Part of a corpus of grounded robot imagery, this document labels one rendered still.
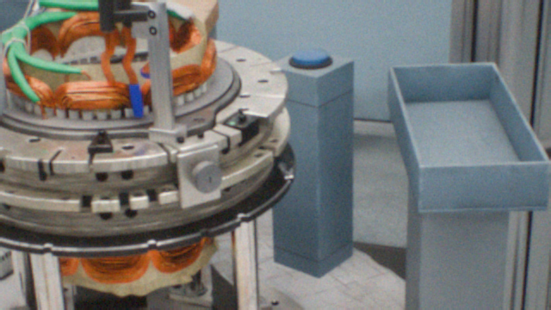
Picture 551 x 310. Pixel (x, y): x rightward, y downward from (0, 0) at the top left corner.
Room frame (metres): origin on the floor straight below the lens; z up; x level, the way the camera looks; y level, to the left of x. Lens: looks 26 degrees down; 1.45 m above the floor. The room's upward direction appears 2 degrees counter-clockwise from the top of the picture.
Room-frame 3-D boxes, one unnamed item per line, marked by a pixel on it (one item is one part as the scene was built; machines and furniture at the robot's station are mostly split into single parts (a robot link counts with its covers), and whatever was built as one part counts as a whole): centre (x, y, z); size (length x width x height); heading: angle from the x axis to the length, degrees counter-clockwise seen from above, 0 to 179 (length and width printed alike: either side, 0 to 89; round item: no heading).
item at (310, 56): (1.19, -0.06, 1.04); 0.04 x 0.04 x 0.01
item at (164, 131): (0.84, 0.07, 1.15); 0.03 x 0.02 x 0.12; 64
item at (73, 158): (0.96, 0.13, 1.09); 0.32 x 0.32 x 0.01
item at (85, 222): (0.96, 0.13, 1.05); 0.29 x 0.29 x 0.06
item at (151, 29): (0.83, 0.09, 1.20); 0.02 x 0.01 x 0.03; 64
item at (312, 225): (1.19, -0.06, 0.91); 0.07 x 0.07 x 0.25; 50
